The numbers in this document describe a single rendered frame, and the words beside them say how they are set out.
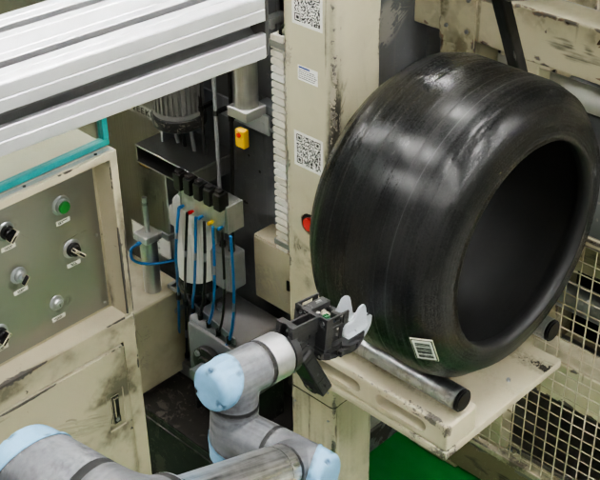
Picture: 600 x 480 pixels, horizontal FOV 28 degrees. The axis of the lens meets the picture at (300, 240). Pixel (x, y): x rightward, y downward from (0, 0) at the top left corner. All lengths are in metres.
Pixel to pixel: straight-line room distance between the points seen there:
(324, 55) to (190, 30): 1.39
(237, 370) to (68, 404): 0.69
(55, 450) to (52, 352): 0.81
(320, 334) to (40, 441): 0.54
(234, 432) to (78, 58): 1.17
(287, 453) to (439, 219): 0.45
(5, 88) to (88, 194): 1.58
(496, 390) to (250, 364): 0.70
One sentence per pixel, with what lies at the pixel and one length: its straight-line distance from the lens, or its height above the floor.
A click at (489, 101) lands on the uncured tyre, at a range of 1.96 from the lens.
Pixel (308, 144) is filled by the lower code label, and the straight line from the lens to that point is 2.24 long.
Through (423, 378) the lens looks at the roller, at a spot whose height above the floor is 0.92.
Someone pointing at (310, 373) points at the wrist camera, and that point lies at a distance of 1.91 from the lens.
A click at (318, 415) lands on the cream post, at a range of 2.62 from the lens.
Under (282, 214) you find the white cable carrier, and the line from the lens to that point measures 2.40.
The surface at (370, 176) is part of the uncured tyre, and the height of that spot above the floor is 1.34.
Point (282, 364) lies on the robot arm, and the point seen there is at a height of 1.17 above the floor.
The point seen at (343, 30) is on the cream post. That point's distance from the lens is 2.11.
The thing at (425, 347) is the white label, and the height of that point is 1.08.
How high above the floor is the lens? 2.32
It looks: 33 degrees down
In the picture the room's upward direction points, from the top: 1 degrees counter-clockwise
